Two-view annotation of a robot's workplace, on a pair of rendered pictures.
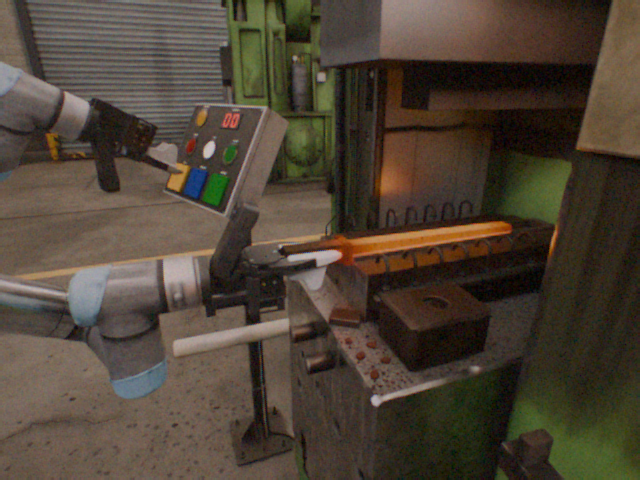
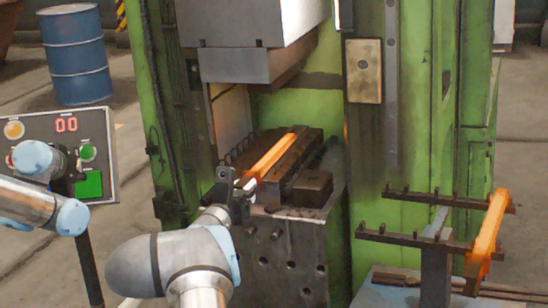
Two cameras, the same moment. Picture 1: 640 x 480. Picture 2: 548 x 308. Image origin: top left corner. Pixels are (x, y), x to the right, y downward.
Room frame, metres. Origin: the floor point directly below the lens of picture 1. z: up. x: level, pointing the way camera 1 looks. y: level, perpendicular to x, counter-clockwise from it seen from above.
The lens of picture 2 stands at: (-0.59, 1.09, 1.72)
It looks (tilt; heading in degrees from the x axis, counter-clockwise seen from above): 23 degrees down; 314
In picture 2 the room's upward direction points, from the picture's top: 5 degrees counter-clockwise
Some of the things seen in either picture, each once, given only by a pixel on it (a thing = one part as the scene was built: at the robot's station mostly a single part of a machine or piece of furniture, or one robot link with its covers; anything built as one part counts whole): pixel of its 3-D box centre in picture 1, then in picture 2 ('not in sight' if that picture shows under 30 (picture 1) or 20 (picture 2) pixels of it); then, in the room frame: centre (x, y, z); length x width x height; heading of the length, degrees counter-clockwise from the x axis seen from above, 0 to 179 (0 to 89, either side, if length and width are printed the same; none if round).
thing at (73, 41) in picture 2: not in sight; (77, 54); (4.95, -2.16, 0.44); 0.59 x 0.59 x 0.88
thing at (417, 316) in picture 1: (433, 323); (313, 188); (0.43, -0.15, 0.95); 0.12 x 0.08 x 0.06; 110
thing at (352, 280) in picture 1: (444, 251); (273, 160); (0.65, -0.23, 0.96); 0.42 x 0.20 x 0.09; 110
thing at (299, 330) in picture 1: (302, 332); (249, 231); (0.52, 0.03, 0.87); 0.04 x 0.03 x 0.03; 110
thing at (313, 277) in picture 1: (315, 271); (251, 192); (0.52, 0.01, 0.98); 0.09 x 0.03 x 0.06; 107
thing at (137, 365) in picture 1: (131, 348); not in sight; (0.45, 0.28, 0.89); 0.11 x 0.08 x 0.11; 48
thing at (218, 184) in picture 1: (217, 190); (89, 185); (0.92, 0.26, 1.01); 0.07 x 0.05 x 0.07; 45
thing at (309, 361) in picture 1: (318, 362); (276, 234); (0.44, 0.00, 0.87); 0.04 x 0.03 x 0.03; 110
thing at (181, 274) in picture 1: (184, 283); (215, 222); (0.47, 0.19, 0.99); 0.08 x 0.05 x 0.08; 20
